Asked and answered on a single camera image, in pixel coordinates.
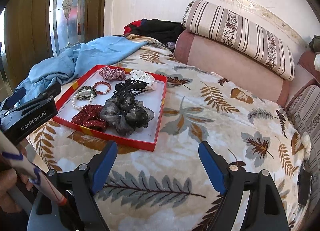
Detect red polka dot scrunchie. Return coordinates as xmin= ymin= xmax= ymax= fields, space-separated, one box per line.
xmin=71 ymin=105 xmax=108 ymax=132

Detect white pearl bracelet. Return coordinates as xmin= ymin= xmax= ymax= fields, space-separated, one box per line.
xmin=71 ymin=88 xmax=97 ymax=111

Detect red bead bracelet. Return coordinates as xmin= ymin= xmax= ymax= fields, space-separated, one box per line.
xmin=93 ymin=81 xmax=112 ymax=95

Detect plaid red white scrunchie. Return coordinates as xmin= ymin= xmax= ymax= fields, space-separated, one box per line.
xmin=98 ymin=67 xmax=126 ymax=81

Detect grey black organza scrunchie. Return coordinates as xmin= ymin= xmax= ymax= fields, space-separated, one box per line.
xmin=100 ymin=97 xmax=155 ymax=137

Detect black hair claw clip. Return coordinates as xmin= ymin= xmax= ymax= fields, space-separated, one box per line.
xmin=113 ymin=79 xmax=147 ymax=115

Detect white dotted scrunchie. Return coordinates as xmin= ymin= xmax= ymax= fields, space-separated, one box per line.
xmin=129 ymin=69 xmax=157 ymax=91

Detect person's left hand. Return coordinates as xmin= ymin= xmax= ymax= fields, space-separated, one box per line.
xmin=0 ymin=145 xmax=34 ymax=215

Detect white blue patterned sleeve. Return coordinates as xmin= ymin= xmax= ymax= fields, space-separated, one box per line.
xmin=1 ymin=132 xmax=67 ymax=206

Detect black phone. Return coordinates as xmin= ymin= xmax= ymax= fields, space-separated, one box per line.
xmin=298 ymin=169 xmax=312 ymax=207

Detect light blue cloth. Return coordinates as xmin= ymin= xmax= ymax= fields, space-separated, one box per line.
xmin=17 ymin=36 xmax=147 ymax=105

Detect small white fabric flower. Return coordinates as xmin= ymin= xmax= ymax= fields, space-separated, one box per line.
xmin=300 ymin=132 xmax=311 ymax=161

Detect leaf pattern blanket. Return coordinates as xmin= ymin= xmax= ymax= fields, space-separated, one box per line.
xmin=26 ymin=34 xmax=313 ymax=231

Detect striped side cushion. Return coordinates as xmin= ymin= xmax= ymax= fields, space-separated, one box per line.
xmin=289 ymin=85 xmax=319 ymax=169

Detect red white shallow box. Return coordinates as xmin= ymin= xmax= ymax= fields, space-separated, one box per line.
xmin=52 ymin=64 xmax=168 ymax=152

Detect wooden glass door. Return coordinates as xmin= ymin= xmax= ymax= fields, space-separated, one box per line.
xmin=1 ymin=0 xmax=105 ymax=99

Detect pink side cushion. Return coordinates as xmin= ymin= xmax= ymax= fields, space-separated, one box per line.
xmin=285 ymin=51 xmax=319 ymax=109

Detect white floral garment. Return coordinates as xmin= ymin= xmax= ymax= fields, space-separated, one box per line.
xmin=314 ymin=53 xmax=320 ymax=72

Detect striped floral pillow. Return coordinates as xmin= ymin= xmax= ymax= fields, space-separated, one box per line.
xmin=182 ymin=0 xmax=295 ymax=81

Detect dark green garment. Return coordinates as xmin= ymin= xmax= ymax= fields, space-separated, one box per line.
xmin=309 ymin=35 xmax=320 ymax=53

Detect black and red clothes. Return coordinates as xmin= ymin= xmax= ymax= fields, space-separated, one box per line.
xmin=124 ymin=19 xmax=184 ymax=44

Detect pink bolster cushion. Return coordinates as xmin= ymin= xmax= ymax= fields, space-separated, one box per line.
xmin=174 ymin=30 xmax=289 ymax=106

